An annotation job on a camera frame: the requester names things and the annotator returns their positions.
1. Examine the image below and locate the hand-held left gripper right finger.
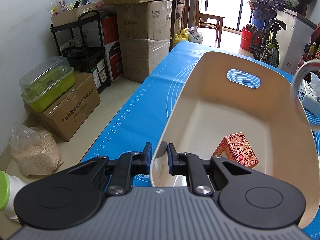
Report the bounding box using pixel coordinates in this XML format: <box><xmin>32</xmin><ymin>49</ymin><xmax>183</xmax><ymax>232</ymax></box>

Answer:
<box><xmin>167</xmin><ymin>143</ymin><xmax>251</xmax><ymax>197</ymax></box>

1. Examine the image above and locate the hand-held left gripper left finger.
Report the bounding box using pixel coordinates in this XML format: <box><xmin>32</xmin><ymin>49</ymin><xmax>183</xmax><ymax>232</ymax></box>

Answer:
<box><xmin>68</xmin><ymin>142</ymin><xmax>153</xmax><ymax>197</ymax></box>

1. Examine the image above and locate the cream plastic storage bin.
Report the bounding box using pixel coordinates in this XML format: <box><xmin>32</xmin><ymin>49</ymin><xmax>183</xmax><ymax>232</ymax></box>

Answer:
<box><xmin>150</xmin><ymin>51</ymin><xmax>320</xmax><ymax>229</ymax></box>

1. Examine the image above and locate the red floral patterned box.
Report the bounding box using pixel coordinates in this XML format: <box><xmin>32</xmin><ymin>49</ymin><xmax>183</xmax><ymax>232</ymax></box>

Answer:
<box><xmin>213</xmin><ymin>132</ymin><xmax>259</xmax><ymax>169</ymax></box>

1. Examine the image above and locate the clear tape roll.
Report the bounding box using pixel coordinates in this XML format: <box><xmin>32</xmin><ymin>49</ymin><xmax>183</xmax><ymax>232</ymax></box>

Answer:
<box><xmin>290</xmin><ymin>60</ymin><xmax>320</xmax><ymax>127</ymax></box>

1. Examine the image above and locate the blue silicone measuring mat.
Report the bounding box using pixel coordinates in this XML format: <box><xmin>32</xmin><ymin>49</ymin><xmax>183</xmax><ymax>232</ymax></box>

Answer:
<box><xmin>82</xmin><ymin>41</ymin><xmax>320</xmax><ymax>240</ymax></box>

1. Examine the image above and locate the printed cardboard box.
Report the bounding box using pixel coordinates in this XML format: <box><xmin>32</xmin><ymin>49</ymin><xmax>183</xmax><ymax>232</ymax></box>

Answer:
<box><xmin>30</xmin><ymin>71</ymin><xmax>101</xmax><ymax>142</ymax></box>

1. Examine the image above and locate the red and white appliance box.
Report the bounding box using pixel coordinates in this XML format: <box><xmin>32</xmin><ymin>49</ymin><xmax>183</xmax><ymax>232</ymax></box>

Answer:
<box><xmin>102</xmin><ymin>16</ymin><xmax>124</xmax><ymax>83</ymax></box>

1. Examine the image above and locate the large taped cardboard box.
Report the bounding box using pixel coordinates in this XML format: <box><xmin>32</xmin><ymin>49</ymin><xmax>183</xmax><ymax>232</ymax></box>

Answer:
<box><xmin>116</xmin><ymin>0</ymin><xmax>173</xmax><ymax>83</ymax></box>

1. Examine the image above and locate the clear bag of grain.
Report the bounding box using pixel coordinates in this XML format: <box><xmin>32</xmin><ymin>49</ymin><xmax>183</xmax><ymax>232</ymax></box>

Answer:
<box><xmin>9</xmin><ymin>122</ymin><xmax>63</xmax><ymax>176</ymax></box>

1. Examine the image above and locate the black utility cart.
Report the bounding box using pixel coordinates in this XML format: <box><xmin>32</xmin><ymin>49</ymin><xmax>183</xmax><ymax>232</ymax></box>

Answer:
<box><xmin>50</xmin><ymin>10</ymin><xmax>112</xmax><ymax>94</ymax></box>

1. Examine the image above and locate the green container with clear lid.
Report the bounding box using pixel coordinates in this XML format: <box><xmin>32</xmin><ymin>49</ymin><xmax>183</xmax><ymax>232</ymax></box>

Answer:
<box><xmin>19</xmin><ymin>56</ymin><xmax>75</xmax><ymax>113</ymax></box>

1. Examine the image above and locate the yellow plastic jug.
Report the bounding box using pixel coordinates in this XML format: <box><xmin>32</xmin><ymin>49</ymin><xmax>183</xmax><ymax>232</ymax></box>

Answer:
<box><xmin>174</xmin><ymin>29</ymin><xmax>189</xmax><ymax>45</ymax></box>

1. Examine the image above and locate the grey plastic bag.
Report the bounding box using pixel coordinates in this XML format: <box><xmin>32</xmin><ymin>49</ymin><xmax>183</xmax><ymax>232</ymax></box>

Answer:
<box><xmin>187</xmin><ymin>26</ymin><xmax>204</xmax><ymax>44</ymax></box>

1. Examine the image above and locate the dark wooden shelf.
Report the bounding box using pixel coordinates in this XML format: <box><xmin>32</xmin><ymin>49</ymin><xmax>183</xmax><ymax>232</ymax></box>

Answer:
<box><xmin>170</xmin><ymin>0</ymin><xmax>191</xmax><ymax>51</ymax></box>

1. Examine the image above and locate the red plastic bucket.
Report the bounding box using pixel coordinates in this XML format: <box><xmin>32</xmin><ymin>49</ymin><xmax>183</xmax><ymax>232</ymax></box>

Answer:
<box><xmin>240</xmin><ymin>26</ymin><xmax>256</xmax><ymax>52</ymax></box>

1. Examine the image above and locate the wooden chair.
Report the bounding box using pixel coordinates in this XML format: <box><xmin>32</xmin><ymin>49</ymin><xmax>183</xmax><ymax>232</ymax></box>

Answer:
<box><xmin>194</xmin><ymin>0</ymin><xmax>226</xmax><ymax>48</ymax></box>

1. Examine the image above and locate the white bottle with green cap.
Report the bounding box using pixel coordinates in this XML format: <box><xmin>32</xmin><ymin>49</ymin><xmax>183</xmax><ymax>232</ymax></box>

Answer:
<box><xmin>0</xmin><ymin>170</ymin><xmax>28</xmax><ymax>223</ymax></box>

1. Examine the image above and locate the green and black bicycle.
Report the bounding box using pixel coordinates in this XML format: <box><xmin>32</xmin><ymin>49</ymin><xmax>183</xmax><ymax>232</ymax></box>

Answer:
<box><xmin>248</xmin><ymin>1</ymin><xmax>287</xmax><ymax>68</ymax></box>

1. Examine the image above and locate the blue patterned tissue box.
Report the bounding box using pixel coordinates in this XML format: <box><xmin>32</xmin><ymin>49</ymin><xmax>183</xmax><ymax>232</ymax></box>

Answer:
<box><xmin>297</xmin><ymin>72</ymin><xmax>320</xmax><ymax>117</ymax></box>

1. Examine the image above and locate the open tan cardboard box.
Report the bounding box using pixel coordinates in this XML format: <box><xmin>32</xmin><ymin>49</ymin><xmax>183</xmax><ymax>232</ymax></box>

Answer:
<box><xmin>51</xmin><ymin>3</ymin><xmax>98</xmax><ymax>28</ymax></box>

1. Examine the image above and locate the blue plastic barrel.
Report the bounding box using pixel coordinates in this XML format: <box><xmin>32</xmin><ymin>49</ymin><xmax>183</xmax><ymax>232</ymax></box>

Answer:
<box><xmin>251</xmin><ymin>14</ymin><xmax>266</xmax><ymax>31</ymax></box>

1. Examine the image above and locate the white chest freezer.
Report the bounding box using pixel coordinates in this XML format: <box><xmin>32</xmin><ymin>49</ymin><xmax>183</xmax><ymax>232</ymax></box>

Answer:
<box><xmin>276</xmin><ymin>8</ymin><xmax>318</xmax><ymax>76</ymax></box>

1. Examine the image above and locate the snack packet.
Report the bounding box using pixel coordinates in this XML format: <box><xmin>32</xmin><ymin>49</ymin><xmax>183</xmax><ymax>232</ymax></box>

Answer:
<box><xmin>56</xmin><ymin>0</ymin><xmax>68</xmax><ymax>13</ymax></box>

